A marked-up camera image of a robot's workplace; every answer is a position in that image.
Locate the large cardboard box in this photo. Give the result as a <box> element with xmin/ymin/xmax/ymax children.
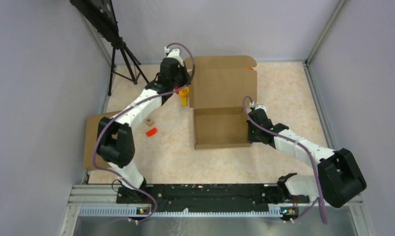
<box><xmin>185</xmin><ymin>55</ymin><xmax>257</xmax><ymax>149</ymax></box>

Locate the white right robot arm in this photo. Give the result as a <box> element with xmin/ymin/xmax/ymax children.
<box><xmin>246</xmin><ymin>106</ymin><xmax>367</xmax><ymax>208</ymax></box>

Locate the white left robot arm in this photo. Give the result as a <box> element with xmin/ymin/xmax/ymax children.
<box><xmin>95</xmin><ymin>57</ymin><xmax>191</xmax><ymax>203</ymax></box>

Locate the small folded cardboard box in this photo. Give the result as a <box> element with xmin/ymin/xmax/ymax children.
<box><xmin>83</xmin><ymin>111</ymin><xmax>118</xmax><ymax>171</ymax></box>

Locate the yellow oval toy block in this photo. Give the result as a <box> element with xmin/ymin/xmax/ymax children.
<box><xmin>178</xmin><ymin>87</ymin><xmax>190</xmax><ymax>107</ymax></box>

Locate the wooden letter cube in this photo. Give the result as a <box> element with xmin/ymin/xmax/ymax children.
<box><xmin>145</xmin><ymin>118</ymin><xmax>155</xmax><ymax>127</ymax></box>

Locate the orange rectangular block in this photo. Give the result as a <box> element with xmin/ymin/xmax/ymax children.
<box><xmin>146</xmin><ymin>127</ymin><xmax>158</xmax><ymax>137</ymax></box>

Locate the black tripod stand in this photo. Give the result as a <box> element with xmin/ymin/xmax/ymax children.
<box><xmin>70</xmin><ymin>0</ymin><xmax>149</xmax><ymax>96</ymax></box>

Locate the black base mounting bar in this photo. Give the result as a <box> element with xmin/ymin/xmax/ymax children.
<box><xmin>116</xmin><ymin>183</ymin><xmax>310</xmax><ymax>213</ymax></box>

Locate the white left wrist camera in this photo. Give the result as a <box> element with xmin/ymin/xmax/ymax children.
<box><xmin>164</xmin><ymin>47</ymin><xmax>183</xmax><ymax>61</ymax></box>

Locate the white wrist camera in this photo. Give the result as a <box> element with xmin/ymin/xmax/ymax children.
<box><xmin>164</xmin><ymin>47</ymin><xmax>183</xmax><ymax>61</ymax></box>
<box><xmin>249</xmin><ymin>102</ymin><xmax>267</xmax><ymax>113</ymax></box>

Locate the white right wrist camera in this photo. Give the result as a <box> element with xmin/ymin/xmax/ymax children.
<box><xmin>249</xmin><ymin>102</ymin><xmax>267</xmax><ymax>113</ymax></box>

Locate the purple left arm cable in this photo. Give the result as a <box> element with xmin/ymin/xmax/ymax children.
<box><xmin>92</xmin><ymin>42</ymin><xmax>196</xmax><ymax>225</ymax></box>

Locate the aluminium front rail frame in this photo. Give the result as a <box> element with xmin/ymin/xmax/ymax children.
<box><xmin>59</xmin><ymin>183</ymin><xmax>376</xmax><ymax>236</ymax></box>

